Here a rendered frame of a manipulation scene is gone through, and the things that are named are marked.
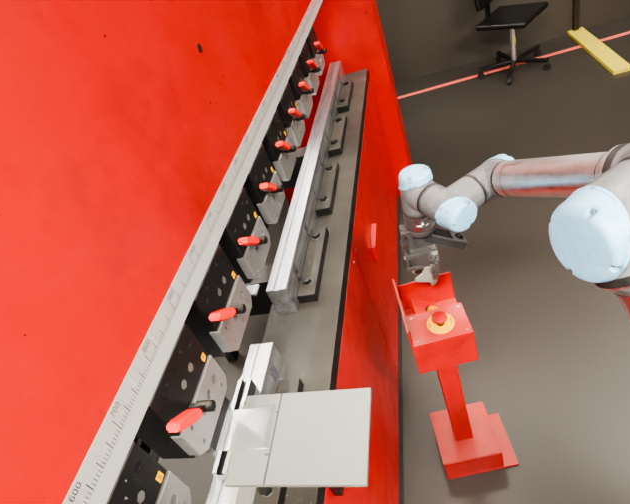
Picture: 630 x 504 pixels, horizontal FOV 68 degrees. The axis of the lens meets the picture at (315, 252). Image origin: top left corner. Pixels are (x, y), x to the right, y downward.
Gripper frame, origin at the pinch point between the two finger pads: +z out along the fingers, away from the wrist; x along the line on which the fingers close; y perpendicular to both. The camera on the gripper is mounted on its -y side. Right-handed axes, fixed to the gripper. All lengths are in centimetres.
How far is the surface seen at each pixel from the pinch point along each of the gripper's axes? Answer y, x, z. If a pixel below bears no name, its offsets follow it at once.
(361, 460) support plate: 25, 53, -14
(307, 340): 36.0, 12.3, -0.6
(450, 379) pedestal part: -0.2, 8.2, 34.3
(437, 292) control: -1.3, -4.4, 9.3
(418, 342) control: 8.3, 14.2, 6.4
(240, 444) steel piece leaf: 48, 45, -12
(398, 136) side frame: -18, -164, 39
